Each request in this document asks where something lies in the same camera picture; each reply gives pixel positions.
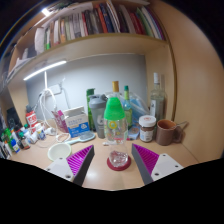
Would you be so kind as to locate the brown mug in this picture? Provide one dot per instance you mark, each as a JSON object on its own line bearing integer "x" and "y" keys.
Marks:
{"x": 166, "y": 133}

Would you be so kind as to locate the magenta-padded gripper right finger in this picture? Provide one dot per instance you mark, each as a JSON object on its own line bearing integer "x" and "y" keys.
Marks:
{"x": 163, "y": 166}

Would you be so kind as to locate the white and blue carton box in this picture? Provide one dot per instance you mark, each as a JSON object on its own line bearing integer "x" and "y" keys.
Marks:
{"x": 77, "y": 123}

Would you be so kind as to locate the clear bottle with green cap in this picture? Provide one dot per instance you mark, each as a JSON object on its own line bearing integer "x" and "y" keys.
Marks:
{"x": 114, "y": 111}

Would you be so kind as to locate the small white blue-label bottle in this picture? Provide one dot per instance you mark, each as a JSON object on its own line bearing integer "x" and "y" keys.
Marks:
{"x": 14, "y": 145}

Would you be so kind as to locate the light blue hairbrush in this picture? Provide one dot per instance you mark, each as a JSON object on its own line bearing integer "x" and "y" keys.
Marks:
{"x": 83, "y": 137}

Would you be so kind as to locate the brown jar with white lid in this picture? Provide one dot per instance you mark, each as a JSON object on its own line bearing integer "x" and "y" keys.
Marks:
{"x": 147, "y": 128}

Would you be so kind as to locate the white wall power socket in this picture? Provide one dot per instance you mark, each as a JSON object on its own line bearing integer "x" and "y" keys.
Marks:
{"x": 55, "y": 90}

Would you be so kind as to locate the red and white can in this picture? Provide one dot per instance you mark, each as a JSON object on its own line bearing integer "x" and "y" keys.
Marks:
{"x": 31, "y": 119}

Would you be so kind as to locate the blue plastic bag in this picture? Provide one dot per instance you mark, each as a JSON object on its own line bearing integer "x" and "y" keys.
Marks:
{"x": 140, "y": 106}

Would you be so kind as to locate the grey shaker bottle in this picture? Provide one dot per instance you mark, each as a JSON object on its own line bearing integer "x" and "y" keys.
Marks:
{"x": 97, "y": 116}

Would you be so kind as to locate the wooden shelf unit with books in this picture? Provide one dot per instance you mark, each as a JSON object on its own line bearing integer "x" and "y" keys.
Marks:
{"x": 100, "y": 36}

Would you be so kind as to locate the tall clear glass bottle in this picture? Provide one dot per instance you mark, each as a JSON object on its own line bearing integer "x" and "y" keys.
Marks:
{"x": 156, "y": 103}

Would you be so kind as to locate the flat round red coaster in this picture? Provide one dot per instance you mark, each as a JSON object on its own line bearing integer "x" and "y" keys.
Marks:
{"x": 111, "y": 166}

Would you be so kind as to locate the tall green can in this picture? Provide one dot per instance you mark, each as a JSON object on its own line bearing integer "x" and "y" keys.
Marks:
{"x": 90, "y": 106}

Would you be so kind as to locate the ceiling light tube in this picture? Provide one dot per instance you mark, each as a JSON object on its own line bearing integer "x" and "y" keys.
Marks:
{"x": 45, "y": 11}

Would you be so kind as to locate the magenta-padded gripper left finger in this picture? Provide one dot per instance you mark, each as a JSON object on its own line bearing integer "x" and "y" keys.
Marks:
{"x": 61, "y": 168}

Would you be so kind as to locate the white LED light bar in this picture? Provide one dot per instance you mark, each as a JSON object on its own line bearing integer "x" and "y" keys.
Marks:
{"x": 45, "y": 70}

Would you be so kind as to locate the green-capped slim bottle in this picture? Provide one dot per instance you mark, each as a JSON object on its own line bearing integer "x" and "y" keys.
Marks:
{"x": 127, "y": 103}

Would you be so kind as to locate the yellow-capped bottle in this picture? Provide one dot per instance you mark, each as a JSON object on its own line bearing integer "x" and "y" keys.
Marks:
{"x": 115, "y": 87}

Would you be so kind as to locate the metal spoon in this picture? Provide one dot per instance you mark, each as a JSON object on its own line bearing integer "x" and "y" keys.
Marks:
{"x": 183, "y": 124}

